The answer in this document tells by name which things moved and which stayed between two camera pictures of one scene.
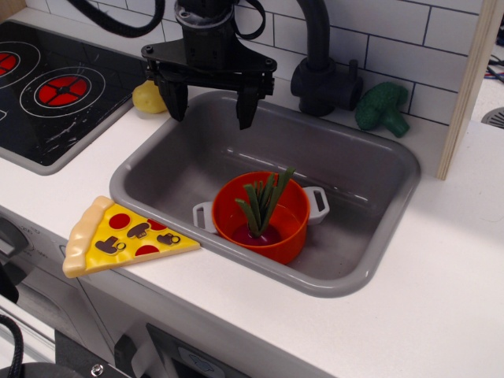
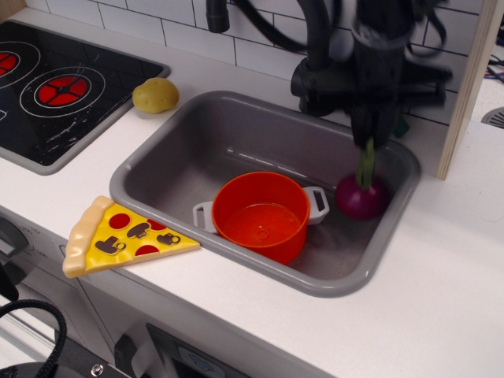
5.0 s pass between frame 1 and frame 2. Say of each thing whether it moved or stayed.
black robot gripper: moved
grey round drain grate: stayed
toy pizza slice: stayed
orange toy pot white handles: stayed
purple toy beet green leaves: moved
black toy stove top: stayed
